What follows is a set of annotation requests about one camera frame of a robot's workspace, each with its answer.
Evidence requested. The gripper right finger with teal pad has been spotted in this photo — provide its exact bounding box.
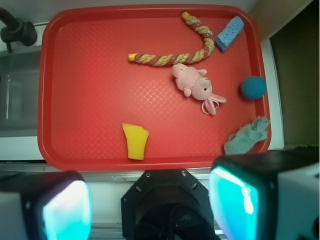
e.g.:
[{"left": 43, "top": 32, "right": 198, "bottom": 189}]
[{"left": 208, "top": 150, "right": 320, "bottom": 240}]

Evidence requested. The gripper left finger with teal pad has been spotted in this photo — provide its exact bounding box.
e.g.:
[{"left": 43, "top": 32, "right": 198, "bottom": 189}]
[{"left": 0, "top": 171, "right": 93, "bottom": 240}]

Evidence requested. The light blue cloth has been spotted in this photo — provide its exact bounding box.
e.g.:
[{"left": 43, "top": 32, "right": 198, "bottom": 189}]
[{"left": 223, "top": 116, "right": 270, "bottom": 155}]

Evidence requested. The yellow sponge piece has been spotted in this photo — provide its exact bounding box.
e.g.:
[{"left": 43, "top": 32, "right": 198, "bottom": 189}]
[{"left": 122, "top": 123, "right": 150, "bottom": 160}]

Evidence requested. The blue ball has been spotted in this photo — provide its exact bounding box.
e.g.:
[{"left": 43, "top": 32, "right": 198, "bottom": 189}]
[{"left": 240, "top": 76, "right": 267, "bottom": 100}]

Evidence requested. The red plastic tray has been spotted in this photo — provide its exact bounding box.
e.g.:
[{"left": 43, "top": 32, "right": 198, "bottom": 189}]
[{"left": 37, "top": 4, "right": 269, "bottom": 171}]

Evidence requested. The pink plush bunny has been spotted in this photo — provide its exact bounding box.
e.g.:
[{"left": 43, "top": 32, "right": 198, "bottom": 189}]
[{"left": 171, "top": 63, "right": 227, "bottom": 116}]

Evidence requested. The metal sink basin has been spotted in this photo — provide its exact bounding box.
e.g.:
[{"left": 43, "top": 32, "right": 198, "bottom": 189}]
[{"left": 0, "top": 46, "right": 41, "bottom": 137}]

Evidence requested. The blue sponge block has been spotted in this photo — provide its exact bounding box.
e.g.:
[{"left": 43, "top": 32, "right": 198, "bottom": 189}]
[{"left": 214, "top": 16, "right": 244, "bottom": 53}]

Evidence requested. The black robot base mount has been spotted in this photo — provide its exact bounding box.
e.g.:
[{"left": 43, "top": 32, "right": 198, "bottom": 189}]
[{"left": 120, "top": 169, "right": 219, "bottom": 240}]

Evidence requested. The twisted multicolour rope toy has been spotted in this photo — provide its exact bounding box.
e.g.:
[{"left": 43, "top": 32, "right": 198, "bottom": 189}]
[{"left": 127, "top": 11, "right": 215, "bottom": 67}]

